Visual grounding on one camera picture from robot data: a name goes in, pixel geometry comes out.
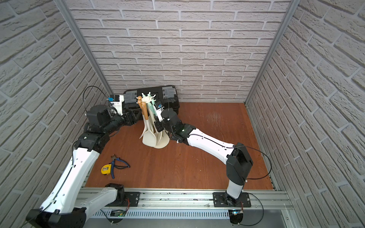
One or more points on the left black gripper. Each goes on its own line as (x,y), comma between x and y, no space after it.
(132,115)

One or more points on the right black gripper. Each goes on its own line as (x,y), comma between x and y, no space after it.
(157,124)

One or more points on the cream utensil rack stand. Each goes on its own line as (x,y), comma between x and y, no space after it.
(162,139)

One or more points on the cream spatula wooden handle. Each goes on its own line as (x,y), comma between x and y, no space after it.
(141,114)

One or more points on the cream slotted turner wooden handle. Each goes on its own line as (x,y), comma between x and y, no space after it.
(149,138)

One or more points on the grey spatula green handle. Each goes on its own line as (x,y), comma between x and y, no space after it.
(151,112)

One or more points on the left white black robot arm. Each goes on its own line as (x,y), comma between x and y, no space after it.
(61,209)

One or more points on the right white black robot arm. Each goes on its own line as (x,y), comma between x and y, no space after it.
(236,157)

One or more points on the yellow tape measure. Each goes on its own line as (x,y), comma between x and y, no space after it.
(106,169)

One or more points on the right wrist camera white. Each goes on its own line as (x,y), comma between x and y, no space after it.
(158,106)

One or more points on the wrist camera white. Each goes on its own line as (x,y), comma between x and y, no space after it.
(116,101)
(158,106)

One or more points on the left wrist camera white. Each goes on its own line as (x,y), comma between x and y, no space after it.
(116,101)

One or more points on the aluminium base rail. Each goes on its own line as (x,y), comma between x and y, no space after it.
(192,204)

